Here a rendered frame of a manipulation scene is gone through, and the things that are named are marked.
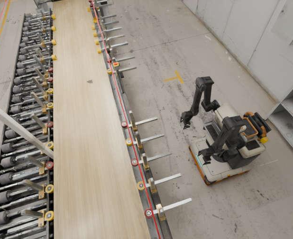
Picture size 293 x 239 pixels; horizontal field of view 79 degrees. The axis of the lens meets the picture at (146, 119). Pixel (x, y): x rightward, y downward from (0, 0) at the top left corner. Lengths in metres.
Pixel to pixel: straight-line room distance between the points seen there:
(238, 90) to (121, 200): 3.02
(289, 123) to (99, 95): 2.98
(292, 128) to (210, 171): 1.61
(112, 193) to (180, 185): 1.21
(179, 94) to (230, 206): 2.07
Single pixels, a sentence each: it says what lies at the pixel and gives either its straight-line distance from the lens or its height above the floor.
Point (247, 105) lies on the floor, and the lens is 3.76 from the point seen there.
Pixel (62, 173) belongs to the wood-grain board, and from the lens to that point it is 2.13.
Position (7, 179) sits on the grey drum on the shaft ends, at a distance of 2.52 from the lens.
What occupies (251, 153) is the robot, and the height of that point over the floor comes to 0.80.
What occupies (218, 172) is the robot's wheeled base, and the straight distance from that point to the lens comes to 2.65.
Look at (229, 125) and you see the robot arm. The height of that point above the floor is 1.62.
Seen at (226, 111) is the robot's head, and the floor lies 1.37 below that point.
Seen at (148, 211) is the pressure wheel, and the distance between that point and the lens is 1.81.
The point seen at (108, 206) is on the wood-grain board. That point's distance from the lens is 1.87.
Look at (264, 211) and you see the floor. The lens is 3.04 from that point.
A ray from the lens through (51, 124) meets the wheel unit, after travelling 2.49.
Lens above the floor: 2.70
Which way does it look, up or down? 56 degrees down
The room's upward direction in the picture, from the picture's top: 7 degrees counter-clockwise
